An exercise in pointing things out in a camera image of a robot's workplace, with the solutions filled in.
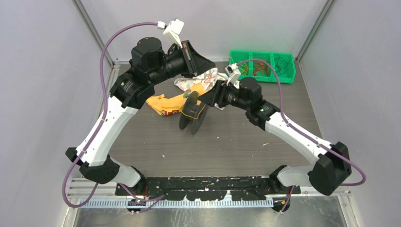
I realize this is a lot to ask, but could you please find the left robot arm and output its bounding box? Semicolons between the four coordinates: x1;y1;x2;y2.
66;37;215;196

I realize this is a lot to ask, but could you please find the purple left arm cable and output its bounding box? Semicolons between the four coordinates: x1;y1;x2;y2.
61;22;165;214

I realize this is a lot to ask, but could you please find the red wire bundle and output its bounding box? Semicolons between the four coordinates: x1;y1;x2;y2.
252;60;268;77

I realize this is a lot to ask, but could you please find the yellow snack bag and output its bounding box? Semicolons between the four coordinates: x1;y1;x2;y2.
146;81;212;116

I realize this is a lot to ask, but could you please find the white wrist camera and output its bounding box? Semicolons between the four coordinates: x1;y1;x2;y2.
225;63;241;85
157;18;184;49

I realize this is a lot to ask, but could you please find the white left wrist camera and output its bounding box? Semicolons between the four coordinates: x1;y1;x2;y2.
157;18;184;49

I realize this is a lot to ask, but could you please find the dark green wire bundle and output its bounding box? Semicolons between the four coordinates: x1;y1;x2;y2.
272;53;292;76

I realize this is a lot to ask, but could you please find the black cable spool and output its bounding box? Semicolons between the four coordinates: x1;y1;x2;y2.
179;91;209;135

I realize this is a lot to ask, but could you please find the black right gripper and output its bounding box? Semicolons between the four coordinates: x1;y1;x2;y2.
199;79;251;111

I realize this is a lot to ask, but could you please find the white patterned cloth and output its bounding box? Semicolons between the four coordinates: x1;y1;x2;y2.
174;68;228;95

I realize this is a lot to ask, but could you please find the slotted aluminium rail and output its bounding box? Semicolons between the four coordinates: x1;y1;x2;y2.
82;197;274;209

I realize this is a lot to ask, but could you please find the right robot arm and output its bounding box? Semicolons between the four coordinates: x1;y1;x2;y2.
198;78;352;196

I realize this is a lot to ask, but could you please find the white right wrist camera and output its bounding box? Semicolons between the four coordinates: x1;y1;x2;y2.
225;63;241;85

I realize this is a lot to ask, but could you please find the green three-compartment bin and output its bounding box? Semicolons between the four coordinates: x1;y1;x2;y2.
229;50;296;84

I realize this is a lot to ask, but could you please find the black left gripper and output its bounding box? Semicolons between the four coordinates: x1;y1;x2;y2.
148;40;216;86

